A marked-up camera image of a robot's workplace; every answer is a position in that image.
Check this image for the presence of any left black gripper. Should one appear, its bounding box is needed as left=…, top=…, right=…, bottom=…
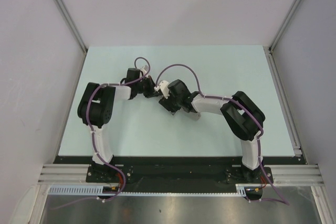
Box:
left=134, top=76, right=163, bottom=98

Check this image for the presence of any grey cloth napkin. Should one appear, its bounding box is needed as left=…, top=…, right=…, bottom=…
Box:
left=170, top=111, right=201, bottom=121

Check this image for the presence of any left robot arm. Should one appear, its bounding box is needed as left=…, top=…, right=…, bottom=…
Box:
left=77, top=65, right=155, bottom=182

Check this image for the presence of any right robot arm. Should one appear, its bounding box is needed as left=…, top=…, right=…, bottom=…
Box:
left=154, top=79, right=266, bottom=183

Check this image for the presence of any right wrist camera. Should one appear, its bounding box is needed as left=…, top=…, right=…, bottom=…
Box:
left=154, top=80, right=170, bottom=99

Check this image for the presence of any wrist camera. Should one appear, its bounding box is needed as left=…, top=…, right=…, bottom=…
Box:
left=154, top=80, right=170, bottom=99
left=140, top=65, right=150, bottom=76

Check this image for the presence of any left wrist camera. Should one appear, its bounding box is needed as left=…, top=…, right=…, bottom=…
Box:
left=140, top=65, right=150, bottom=76

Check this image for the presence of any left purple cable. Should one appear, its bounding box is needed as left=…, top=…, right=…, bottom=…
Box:
left=51, top=56, right=151, bottom=210

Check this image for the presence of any purple cable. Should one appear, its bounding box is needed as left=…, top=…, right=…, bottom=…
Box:
left=154, top=63, right=289, bottom=206
left=51, top=56, right=151, bottom=210

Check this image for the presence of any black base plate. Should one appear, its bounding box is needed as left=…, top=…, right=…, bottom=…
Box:
left=54, top=155, right=274, bottom=194

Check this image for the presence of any right side aluminium rail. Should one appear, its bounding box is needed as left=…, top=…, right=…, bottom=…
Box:
left=264, top=47, right=304, bottom=157

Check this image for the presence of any aluminium rail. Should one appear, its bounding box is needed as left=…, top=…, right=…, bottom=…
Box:
left=264, top=47, right=304, bottom=157
left=38, top=163, right=91, bottom=184

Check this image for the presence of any light blue cable duct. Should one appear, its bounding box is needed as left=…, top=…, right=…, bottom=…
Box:
left=48, top=185, right=246, bottom=197

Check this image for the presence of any front aluminium rail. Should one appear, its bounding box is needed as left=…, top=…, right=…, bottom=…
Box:
left=38, top=163, right=91, bottom=184

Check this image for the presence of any left aluminium frame post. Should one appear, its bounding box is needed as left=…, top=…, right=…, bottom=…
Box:
left=40, top=0, right=88, bottom=53

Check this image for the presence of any aluminium frame post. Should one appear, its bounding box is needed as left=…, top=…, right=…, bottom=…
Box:
left=40, top=0, right=88, bottom=53
left=268, top=0, right=303, bottom=53

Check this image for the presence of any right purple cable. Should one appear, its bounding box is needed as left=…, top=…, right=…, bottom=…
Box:
left=154, top=63, right=289, bottom=206

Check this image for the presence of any right aluminium frame post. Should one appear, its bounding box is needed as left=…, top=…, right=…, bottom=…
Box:
left=268, top=0, right=303, bottom=53

